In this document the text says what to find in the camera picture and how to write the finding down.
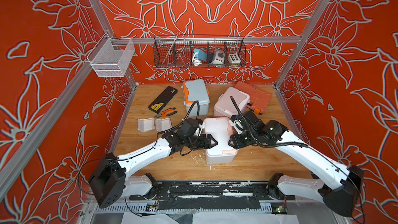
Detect white gauze packet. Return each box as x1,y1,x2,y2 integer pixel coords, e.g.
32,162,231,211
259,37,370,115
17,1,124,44
137,118,155,132
155,118,172,132

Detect white wire mesh basket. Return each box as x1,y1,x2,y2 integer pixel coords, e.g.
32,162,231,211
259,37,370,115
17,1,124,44
88,38,135,78

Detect black wire wall basket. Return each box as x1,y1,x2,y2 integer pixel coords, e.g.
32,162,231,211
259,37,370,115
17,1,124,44
153,34,247,68

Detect orange plastic tool case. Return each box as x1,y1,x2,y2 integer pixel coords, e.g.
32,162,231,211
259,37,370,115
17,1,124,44
234,82,272,115

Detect aluminium frame post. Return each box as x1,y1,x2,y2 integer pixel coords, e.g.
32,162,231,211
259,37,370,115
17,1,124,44
274,0,330,90
89,0,137,91

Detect aluminium frame post left rear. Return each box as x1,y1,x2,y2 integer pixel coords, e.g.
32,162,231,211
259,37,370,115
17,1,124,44
89,0,137,91

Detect aluminium frame post right rear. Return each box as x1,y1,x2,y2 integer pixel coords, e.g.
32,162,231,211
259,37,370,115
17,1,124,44
274,0,330,90

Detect black tool case yellow label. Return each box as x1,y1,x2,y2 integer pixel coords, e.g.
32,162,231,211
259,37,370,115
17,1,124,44
148,86,178,114

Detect orange black pliers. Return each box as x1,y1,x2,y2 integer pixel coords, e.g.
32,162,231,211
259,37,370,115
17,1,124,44
154,107,177,118

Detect white round-dial device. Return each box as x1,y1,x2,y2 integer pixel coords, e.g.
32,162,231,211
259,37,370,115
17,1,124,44
209,49,225,65

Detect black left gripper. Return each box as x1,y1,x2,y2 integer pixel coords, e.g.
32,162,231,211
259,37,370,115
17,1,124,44
184,135,219,150

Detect blue device with white cable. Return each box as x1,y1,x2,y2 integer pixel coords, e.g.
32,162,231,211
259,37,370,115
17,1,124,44
191,49,207,66

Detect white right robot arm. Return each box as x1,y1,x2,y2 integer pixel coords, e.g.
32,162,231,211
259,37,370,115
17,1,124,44
229,110,364,217

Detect grey first aid box orange handle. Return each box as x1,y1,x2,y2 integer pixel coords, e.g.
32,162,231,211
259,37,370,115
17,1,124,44
182,79,210,116

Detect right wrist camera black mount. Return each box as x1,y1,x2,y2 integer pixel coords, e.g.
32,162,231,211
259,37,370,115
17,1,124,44
231,112,289,148

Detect aluminium left side rail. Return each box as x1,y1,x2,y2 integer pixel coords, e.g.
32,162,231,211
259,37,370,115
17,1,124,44
1,62,93,200

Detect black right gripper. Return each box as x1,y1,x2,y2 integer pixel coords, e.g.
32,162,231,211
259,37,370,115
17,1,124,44
224,131,258,150

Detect beige button box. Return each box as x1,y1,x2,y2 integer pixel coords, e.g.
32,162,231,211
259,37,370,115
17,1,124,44
228,53,241,67

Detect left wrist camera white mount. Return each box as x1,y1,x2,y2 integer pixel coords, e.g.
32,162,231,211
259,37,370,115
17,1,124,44
197,119,206,134

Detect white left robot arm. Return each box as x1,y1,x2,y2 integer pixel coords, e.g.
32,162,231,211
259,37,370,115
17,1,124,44
89,116,218,208

